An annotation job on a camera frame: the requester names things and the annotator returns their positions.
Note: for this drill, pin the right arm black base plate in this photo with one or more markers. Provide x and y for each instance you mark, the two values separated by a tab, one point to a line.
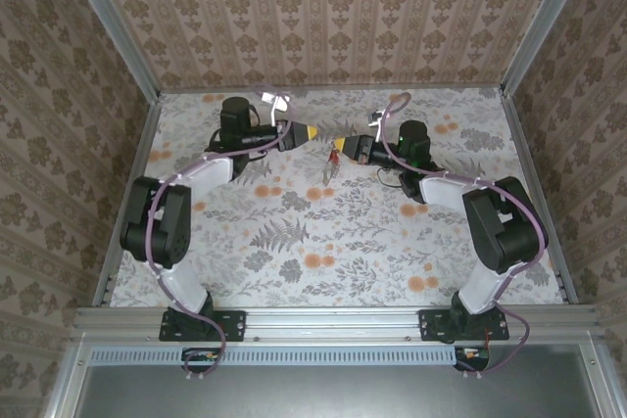
433	325

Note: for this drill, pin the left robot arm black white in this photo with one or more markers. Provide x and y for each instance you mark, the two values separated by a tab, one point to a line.
157	227

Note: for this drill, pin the aluminium frame rail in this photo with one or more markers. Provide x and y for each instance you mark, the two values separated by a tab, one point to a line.
333	322

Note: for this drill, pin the aluminium corner post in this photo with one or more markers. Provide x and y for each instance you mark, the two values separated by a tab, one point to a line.
112	21
544	21

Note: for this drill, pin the grey metal sheet panel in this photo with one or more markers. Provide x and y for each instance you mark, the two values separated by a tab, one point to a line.
333	393

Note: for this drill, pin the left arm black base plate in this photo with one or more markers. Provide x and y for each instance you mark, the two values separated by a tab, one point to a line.
230	325

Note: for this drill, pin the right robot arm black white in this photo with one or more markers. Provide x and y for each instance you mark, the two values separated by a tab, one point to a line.
504	232

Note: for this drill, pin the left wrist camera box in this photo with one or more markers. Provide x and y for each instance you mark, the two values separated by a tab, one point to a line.
274	101

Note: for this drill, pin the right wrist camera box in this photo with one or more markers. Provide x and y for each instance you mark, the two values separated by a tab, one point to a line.
377	118

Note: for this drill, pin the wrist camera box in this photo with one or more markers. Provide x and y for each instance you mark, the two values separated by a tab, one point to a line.
377	118
274	101

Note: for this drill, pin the aluminium side rail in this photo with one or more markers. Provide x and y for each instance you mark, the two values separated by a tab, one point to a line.
521	163
137	163

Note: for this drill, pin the small connector plug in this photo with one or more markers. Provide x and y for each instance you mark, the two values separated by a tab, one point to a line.
203	357
472	355

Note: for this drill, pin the floral patterned table cover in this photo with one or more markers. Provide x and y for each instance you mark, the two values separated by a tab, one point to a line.
382	286

